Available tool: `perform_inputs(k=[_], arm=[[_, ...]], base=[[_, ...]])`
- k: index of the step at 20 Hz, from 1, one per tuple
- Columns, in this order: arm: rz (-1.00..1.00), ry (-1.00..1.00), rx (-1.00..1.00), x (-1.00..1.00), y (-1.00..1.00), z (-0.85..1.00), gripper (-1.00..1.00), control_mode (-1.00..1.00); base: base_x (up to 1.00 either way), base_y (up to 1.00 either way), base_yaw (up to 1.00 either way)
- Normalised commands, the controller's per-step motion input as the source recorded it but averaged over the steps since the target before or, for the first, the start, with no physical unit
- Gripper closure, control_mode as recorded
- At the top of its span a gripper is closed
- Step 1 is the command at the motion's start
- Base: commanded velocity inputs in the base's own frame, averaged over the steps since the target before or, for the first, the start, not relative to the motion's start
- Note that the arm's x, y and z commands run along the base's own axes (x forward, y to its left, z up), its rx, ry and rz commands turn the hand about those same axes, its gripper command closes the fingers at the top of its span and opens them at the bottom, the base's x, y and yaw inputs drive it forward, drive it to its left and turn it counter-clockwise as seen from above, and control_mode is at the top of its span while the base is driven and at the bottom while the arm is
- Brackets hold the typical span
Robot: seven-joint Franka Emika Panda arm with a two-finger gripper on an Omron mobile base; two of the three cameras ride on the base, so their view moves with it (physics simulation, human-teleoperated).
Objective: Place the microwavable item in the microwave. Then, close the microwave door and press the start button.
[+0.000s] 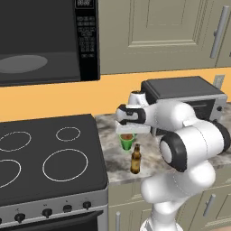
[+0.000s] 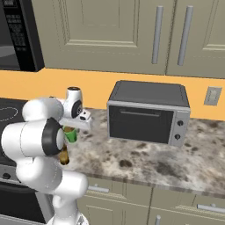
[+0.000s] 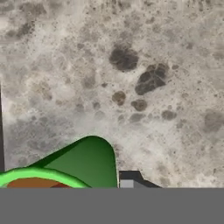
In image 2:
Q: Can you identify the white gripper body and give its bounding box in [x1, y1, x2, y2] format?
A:
[60, 116, 93, 132]

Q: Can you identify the beige base cupboard door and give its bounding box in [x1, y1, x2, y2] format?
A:
[147, 207, 225, 225]
[76, 194, 151, 225]

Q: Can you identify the black microwave oven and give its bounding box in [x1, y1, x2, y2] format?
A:
[0, 0, 46, 73]

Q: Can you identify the green cup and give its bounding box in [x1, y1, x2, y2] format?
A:
[62, 126, 78, 144]

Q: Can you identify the grey toaster oven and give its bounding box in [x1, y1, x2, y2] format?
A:
[106, 80, 192, 149]

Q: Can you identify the black hob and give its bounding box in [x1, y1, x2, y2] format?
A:
[0, 97, 31, 169]

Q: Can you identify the beige drawer front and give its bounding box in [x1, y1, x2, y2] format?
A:
[149, 185, 225, 221]
[83, 175, 154, 209]

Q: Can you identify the black and silver oven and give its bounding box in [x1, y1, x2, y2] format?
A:
[0, 163, 56, 225]

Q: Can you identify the grey drawer handle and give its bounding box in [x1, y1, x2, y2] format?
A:
[196, 203, 225, 214]
[87, 183, 110, 193]

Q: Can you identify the beige wall cupboard door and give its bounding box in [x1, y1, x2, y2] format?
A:
[165, 0, 225, 80]
[31, 0, 178, 76]

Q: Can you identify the grey wall socket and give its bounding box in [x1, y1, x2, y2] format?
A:
[203, 85, 223, 106]

